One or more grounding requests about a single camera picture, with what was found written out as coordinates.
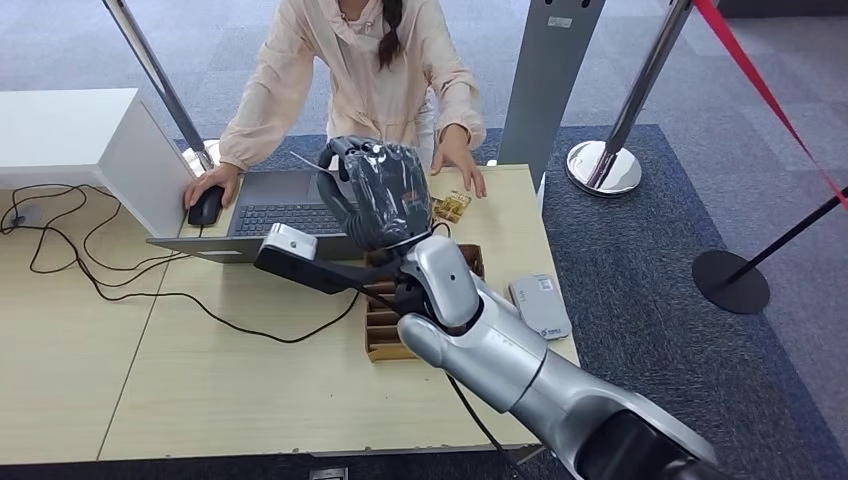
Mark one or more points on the chrome stanchion post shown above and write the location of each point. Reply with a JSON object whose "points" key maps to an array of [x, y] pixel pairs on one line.
{"points": [[159, 79], [646, 73]]}

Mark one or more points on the black stanchion post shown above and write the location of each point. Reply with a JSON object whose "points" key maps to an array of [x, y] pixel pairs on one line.
{"points": [[729, 285]]}

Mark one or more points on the person's right hand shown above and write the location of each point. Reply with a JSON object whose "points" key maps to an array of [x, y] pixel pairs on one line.
{"points": [[213, 177]]}

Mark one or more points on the wooden card organizer box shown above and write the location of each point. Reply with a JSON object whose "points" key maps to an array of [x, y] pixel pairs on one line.
{"points": [[384, 331]]}

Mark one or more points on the person's left hand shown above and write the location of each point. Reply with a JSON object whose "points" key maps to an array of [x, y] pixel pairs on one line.
{"points": [[460, 156]]}

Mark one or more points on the grey laptop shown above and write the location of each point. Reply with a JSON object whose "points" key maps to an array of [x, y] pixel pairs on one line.
{"points": [[278, 205]]}

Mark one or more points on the gold patterned ID card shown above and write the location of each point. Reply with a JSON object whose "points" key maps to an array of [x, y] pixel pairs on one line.
{"points": [[458, 205]]}

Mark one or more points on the grey kiosk stand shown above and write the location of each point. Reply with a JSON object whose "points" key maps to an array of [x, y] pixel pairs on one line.
{"points": [[550, 73]]}

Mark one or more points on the white card reader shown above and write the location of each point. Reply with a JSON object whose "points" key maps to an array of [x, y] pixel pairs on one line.
{"points": [[540, 308]]}

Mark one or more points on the person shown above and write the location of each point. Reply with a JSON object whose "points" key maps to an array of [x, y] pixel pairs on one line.
{"points": [[371, 73]]}

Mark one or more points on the black computer mouse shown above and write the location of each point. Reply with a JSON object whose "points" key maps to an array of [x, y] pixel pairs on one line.
{"points": [[206, 208]]}

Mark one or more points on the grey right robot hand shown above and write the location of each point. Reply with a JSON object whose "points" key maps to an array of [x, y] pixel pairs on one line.
{"points": [[387, 195]]}

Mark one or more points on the grey floor box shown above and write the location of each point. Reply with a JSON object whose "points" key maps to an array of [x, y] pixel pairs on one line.
{"points": [[328, 474]]}

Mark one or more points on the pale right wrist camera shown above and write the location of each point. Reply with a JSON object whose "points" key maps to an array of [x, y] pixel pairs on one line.
{"points": [[291, 248]]}

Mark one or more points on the white cabinet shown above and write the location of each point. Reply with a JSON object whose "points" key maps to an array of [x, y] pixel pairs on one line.
{"points": [[73, 132]]}

